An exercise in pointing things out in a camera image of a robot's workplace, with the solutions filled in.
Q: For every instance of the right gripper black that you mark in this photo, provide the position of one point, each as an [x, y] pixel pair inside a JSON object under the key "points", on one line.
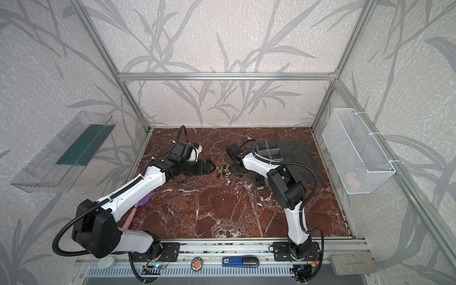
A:
{"points": [[233, 170]]}

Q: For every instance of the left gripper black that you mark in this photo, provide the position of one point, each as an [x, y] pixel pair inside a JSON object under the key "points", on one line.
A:
{"points": [[207, 167]]}

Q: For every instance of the grey compartment organizer box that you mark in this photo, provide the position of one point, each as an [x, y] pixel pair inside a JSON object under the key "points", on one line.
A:
{"points": [[271, 151]]}

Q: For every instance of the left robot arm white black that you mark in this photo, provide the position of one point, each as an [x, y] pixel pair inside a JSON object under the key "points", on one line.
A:
{"points": [[94, 229]]}

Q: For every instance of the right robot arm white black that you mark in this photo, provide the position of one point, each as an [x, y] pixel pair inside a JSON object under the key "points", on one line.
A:
{"points": [[288, 188]]}

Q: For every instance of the pile of screws and nuts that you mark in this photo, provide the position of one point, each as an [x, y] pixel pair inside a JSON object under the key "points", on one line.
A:
{"points": [[229, 176]]}

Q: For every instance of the blue black usb device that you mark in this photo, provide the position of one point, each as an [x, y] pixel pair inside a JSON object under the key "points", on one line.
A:
{"points": [[240, 262]]}

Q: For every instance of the round orange button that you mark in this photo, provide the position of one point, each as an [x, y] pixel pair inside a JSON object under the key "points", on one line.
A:
{"points": [[197, 264]]}

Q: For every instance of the pink purple spatula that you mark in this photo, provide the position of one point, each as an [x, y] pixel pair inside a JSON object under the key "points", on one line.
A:
{"points": [[131, 216]]}

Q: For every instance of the pink object in basket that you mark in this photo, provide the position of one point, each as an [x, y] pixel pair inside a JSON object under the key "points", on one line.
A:
{"points": [[351, 180]]}

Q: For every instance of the white round disc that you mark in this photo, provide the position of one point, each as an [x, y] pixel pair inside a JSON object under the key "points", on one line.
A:
{"points": [[106, 262]]}

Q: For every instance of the grey rectangular pad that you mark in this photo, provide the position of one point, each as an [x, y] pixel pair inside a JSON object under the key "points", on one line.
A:
{"points": [[353, 264]]}

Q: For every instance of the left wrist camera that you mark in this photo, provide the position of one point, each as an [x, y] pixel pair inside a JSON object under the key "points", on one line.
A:
{"points": [[195, 152]]}

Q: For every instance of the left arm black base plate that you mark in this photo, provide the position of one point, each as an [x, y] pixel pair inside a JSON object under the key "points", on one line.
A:
{"points": [[161, 252]]}

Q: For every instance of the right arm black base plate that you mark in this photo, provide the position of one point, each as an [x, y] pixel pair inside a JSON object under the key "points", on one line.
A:
{"points": [[282, 252]]}

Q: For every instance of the white wire mesh basket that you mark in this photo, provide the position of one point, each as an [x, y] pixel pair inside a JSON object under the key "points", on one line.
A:
{"points": [[354, 148]]}

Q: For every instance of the clear plastic wall bin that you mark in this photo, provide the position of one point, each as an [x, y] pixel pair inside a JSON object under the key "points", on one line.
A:
{"points": [[57, 167]]}

